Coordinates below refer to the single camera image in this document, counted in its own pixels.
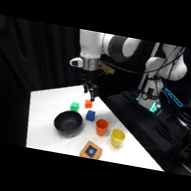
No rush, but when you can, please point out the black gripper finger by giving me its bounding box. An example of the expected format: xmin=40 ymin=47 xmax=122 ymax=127
xmin=82 ymin=81 xmax=91 ymax=94
xmin=87 ymin=82 xmax=101 ymax=104

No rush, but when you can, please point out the small green base light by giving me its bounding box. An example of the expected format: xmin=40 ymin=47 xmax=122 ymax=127
xmin=148 ymin=100 xmax=164 ymax=117

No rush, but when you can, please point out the black cloth-covered robot stand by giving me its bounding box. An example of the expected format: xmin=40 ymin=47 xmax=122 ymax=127
xmin=95 ymin=84 xmax=191 ymax=176

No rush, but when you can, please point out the green cube block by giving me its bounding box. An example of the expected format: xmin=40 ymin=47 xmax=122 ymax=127
xmin=69 ymin=101 xmax=81 ymax=113

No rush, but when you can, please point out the black curtain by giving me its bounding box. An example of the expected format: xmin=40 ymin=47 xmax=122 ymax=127
xmin=0 ymin=15 xmax=191 ymax=177

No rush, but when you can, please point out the tan tape tag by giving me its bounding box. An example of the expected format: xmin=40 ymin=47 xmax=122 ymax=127
xmin=99 ymin=62 xmax=117 ymax=77

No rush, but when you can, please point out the blue-lit electronic device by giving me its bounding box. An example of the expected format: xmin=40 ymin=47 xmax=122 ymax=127
xmin=160 ymin=86 xmax=188 ymax=109

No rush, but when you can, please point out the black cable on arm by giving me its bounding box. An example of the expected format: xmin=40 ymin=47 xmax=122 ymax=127
xmin=100 ymin=34 xmax=187 ymax=83

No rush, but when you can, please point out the brown box with blue circle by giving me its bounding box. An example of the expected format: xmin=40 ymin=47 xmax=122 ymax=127
xmin=79 ymin=139 xmax=105 ymax=162

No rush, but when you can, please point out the blue cube block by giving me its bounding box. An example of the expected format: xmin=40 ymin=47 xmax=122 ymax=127
xmin=85 ymin=109 xmax=98 ymax=123

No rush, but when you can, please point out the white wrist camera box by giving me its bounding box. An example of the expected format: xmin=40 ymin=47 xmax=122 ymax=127
xmin=68 ymin=56 xmax=86 ymax=70

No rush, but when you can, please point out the orange plastic cup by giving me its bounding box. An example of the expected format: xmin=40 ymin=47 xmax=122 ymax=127
xmin=93 ymin=117 xmax=110 ymax=138

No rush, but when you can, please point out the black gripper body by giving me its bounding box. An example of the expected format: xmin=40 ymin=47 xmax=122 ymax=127
xmin=80 ymin=67 xmax=98 ymax=85

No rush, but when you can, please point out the yellow plastic cup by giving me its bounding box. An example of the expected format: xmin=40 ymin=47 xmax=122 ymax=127
xmin=108 ymin=127 xmax=128 ymax=149

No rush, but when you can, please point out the orange cube block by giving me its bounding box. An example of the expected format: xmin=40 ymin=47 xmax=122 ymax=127
xmin=83 ymin=99 xmax=94 ymax=110

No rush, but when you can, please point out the black bowl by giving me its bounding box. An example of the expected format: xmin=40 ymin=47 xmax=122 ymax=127
xmin=51 ymin=107 xmax=85 ymax=138

